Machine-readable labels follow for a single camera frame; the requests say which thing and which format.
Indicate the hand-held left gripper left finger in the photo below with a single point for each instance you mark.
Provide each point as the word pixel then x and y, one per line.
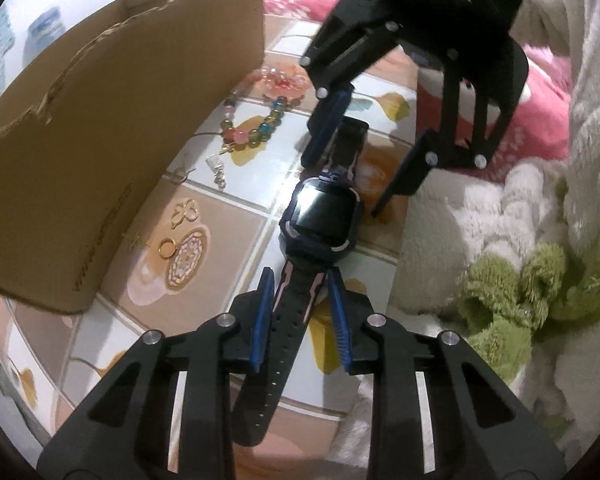
pixel 262 320

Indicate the blue water bottle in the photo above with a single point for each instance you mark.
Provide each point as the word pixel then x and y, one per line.
pixel 45 25

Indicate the pink flower hair ornament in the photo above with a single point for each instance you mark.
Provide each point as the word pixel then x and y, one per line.
pixel 280 80

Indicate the white fluffy cloth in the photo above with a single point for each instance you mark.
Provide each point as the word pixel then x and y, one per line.
pixel 480 210

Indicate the gold butterfly outline earring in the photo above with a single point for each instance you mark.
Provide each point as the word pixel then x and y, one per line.
pixel 185 212

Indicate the pink flowered blanket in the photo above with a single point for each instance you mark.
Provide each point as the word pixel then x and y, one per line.
pixel 540 110

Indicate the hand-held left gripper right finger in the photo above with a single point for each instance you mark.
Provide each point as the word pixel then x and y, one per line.
pixel 337 320

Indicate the dark blue smartwatch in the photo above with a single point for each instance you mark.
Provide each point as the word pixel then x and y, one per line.
pixel 320 210

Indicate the green plush cloth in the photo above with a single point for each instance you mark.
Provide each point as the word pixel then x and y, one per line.
pixel 510 280

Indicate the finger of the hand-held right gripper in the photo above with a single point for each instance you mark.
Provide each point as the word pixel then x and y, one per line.
pixel 405 170
pixel 330 115

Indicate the brown cardboard box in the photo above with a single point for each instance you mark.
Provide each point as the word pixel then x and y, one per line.
pixel 105 135

